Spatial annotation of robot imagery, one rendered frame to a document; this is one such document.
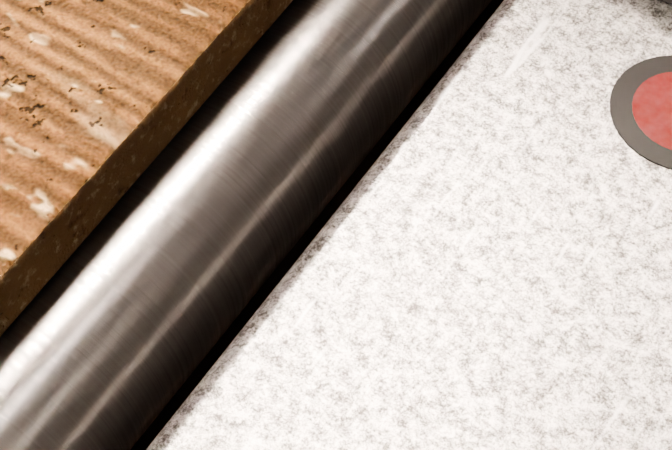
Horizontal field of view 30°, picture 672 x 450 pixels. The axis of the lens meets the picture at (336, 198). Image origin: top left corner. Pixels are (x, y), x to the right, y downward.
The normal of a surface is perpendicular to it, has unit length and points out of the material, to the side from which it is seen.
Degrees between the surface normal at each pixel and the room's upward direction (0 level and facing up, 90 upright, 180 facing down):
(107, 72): 0
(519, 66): 0
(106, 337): 31
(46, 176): 0
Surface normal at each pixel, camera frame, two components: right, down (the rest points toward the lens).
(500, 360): 0.01, -0.57
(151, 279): 0.45, -0.24
